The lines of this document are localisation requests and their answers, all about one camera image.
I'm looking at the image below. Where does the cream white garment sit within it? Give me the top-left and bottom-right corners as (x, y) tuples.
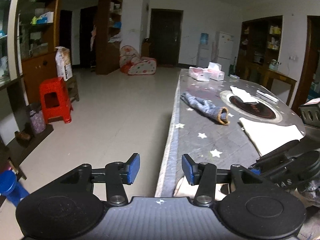
(239, 118), (304, 156)

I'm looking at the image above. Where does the blue knitted sock cloth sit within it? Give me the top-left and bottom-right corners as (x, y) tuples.
(180, 92), (229, 125)

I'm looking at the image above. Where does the round black induction cooktop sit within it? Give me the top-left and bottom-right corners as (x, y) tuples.
(219, 90), (283, 123)

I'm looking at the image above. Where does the white remote control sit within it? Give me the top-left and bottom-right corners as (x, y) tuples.
(257, 90), (279, 103)

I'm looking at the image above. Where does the white paper tissue sheet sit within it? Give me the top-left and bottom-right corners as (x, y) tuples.
(230, 86), (259, 103)

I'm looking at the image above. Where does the dark wooden side table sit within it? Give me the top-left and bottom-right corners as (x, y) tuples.
(244, 62), (297, 106)

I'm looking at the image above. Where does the small pink tissue pack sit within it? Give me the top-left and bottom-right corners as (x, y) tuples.
(188, 67), (210, 82)

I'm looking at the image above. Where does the red plastic stool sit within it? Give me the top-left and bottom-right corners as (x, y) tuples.
(39, 77), (73, 124)

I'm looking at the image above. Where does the pink white tissue box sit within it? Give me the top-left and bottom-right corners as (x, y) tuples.
(207, 62), (225, 81)

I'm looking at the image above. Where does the glass kettle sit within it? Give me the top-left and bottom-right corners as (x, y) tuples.
(269, 59), (281, 72)

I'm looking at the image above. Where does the floral kids sofa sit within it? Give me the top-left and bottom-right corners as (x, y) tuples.
(119, 46), (157, 75)

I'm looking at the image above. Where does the water dispenser with blue bottle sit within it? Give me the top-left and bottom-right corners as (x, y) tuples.
(196, 33), (211, 68)

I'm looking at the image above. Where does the white refrigerator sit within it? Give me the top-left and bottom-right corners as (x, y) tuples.
(214, 32), (234, 76)

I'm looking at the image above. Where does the white paper bag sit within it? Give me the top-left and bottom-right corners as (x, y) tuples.
(55, 46), (73, 81)

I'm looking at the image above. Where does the dark wooden door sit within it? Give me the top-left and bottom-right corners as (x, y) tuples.
(149, 9), (183, 66)

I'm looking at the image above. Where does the wooden display cabinet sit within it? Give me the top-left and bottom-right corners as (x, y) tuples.
(1, 0), (62, 104)

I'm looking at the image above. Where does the dark wall shelf cabinet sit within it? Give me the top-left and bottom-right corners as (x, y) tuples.
(235, 16), (283, 77)

